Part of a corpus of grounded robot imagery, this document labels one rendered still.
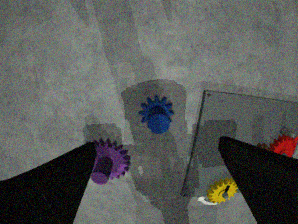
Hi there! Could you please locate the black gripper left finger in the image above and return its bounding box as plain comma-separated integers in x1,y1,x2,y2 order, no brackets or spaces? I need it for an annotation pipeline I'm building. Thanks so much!
0,141,97,224

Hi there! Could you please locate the white curved arrow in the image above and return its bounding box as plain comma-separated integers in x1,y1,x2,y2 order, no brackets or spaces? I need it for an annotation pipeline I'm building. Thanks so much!
197,196,217,205

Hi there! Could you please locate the yellow gear with black stripe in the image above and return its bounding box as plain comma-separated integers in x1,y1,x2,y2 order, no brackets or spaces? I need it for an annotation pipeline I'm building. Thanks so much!
206,177,238,204

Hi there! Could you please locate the red gear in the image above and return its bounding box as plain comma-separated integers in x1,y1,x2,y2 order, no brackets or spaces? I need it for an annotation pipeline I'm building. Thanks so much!
270,135,295,157

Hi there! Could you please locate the purple gear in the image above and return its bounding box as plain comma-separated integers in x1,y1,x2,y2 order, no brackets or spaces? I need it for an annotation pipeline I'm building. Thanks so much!
90,139,130,185

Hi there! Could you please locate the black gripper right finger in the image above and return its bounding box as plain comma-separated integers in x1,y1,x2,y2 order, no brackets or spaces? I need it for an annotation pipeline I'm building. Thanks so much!
218,136,298,224

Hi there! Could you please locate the brown gear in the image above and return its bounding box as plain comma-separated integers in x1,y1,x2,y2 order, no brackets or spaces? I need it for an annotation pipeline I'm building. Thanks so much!
257,143,270,151

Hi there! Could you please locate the blue gear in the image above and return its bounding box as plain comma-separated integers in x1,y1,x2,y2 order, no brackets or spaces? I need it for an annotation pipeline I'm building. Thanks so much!
140,95,174,135

